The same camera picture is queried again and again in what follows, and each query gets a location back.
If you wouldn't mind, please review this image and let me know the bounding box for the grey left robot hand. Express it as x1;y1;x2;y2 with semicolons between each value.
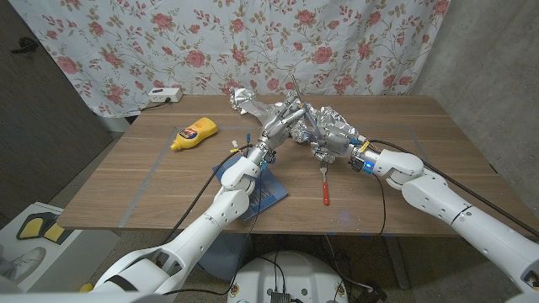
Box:
256;98;307;154

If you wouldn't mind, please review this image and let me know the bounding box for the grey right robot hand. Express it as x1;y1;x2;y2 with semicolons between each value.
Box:
310;125;366;164

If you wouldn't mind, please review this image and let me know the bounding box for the aluminum foil sheet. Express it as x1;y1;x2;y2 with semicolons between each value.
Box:
229;87;363;164

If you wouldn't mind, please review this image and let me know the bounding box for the fork with red handle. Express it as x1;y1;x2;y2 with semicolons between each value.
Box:
319;162;331;207

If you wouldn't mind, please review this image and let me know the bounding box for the blue notebook with gold lettering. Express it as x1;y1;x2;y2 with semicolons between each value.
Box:
212;162;290;223

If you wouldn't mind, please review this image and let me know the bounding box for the yellow mustard bottle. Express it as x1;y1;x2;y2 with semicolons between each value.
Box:
169;116;219;152

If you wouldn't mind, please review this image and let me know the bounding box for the floral backdrop cloth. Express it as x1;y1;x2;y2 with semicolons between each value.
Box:
8;0;451;119

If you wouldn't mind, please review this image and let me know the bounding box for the white power strip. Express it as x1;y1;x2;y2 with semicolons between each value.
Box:
147;87;184;104

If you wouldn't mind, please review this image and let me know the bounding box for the blue-grey stool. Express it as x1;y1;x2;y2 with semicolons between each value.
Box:
197;233;253;282

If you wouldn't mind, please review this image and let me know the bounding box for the grey table leg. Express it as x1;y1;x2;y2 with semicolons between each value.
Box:
382;236;410;290

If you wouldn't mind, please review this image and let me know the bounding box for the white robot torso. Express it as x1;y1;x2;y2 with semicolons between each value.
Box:
227;251;349;303

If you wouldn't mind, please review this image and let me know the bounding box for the black device on floor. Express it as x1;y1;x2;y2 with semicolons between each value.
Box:
355;281;387;303

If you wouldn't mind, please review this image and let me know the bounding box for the white floor board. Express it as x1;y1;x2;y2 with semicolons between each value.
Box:
0;201;121;294

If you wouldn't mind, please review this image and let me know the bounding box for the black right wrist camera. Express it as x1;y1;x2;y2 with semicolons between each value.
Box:
351;156;376;174

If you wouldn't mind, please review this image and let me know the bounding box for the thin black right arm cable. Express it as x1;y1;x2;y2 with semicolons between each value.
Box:
374;172;387;237

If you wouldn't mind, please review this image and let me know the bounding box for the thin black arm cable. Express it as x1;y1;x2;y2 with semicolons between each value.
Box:
162;162;265;296
374;172;387;237

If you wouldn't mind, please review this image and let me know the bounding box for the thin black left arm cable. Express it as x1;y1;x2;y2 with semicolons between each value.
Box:
162;162;265;296

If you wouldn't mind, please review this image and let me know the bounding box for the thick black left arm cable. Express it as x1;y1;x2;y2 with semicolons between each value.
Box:
161;143;253;245

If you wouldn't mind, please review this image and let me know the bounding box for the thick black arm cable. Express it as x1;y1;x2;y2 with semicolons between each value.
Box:
368;138;539;238
161;143;253;245

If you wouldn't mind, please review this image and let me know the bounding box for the black power strip cable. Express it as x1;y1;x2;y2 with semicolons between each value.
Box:
141;97;172;113

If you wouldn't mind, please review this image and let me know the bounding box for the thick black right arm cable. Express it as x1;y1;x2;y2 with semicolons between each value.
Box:
368;138;539;238

